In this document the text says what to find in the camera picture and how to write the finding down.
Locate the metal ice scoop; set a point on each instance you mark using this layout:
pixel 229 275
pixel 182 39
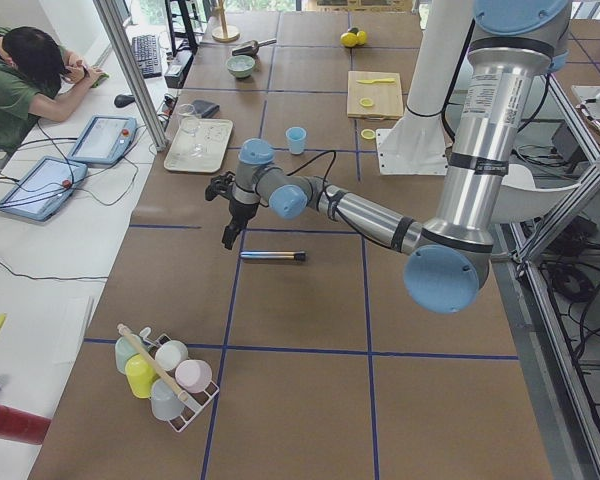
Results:
pixel 252 47

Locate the far teach pendant tablet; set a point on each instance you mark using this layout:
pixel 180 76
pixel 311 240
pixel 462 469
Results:
pixel 104 140

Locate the grey cup in rack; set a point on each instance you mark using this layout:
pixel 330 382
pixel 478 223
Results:
pixel 164 403

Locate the wooden cutting board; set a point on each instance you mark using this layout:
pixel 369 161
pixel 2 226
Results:
pixel 388 98

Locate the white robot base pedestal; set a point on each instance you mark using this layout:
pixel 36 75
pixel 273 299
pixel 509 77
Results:
pixel 416 144

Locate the yellow plastic knife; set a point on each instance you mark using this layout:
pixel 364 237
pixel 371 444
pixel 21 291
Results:
pixel 371 81

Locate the grey folded cloth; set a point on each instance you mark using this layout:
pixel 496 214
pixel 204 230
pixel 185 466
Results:
pixel 205 109

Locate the near teach pendant tablet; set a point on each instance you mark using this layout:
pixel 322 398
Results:
pixel 44 189

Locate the red cylinder bottle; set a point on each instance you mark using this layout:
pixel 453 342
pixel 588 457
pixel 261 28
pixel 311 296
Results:
pixel 21 426

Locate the white chair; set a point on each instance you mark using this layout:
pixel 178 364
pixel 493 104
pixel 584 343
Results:
pixel 519 199

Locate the steel muddler black tip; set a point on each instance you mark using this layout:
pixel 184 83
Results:
pixel 299 256

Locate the aluminium frame post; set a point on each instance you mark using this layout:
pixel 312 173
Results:
pixel 112 23

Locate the wooden mug tree stand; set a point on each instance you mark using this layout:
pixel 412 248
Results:
pixel 225 32

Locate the whole yellow lemon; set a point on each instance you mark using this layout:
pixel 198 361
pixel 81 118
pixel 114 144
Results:
pixel 361 38
pixel 349 40

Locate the seated person green shirt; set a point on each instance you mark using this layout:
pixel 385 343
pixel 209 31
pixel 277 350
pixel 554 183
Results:
pixel 39 79

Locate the black computer mouse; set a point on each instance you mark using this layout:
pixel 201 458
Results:
pixel 123 100

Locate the white cup in rack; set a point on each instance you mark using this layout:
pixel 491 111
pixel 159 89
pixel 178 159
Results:
pixel 170 354

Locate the clear wine glass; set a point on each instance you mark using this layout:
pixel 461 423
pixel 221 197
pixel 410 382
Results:
pixel 189 123

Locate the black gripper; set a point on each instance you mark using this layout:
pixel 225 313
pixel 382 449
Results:
pixel 242 210

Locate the light blue cup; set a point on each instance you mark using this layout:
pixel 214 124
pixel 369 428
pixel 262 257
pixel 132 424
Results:
pixel 296 139

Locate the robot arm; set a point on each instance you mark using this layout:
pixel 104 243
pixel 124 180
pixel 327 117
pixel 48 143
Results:
pixel 476 65

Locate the wooden rack handle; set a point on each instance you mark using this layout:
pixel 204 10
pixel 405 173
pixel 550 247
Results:
pixel 128 334

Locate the teach pendant tablet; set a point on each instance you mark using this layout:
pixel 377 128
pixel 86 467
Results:
pixel 104 140
pixel 44 189

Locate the lemon slice on board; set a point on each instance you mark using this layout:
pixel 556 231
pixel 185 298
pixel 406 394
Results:
pixel 366 102

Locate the cream bear tray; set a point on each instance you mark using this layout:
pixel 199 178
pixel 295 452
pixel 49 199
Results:
pixel 214 135

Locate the pink cup in rack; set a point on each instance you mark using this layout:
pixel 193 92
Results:
pixel 193 375

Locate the black keyboard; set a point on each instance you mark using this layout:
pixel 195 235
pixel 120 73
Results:
pixel 146 51

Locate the green bowl of ice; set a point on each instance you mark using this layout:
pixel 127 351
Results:
pixel 240 66

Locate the green cup in rack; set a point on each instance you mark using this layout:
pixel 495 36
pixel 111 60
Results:
pixel 123 351

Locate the white wire cup rack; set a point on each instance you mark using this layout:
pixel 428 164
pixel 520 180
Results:
pixel 196 402

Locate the yellow cup in rack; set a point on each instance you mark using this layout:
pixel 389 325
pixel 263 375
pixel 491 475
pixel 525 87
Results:
pixel 140 376

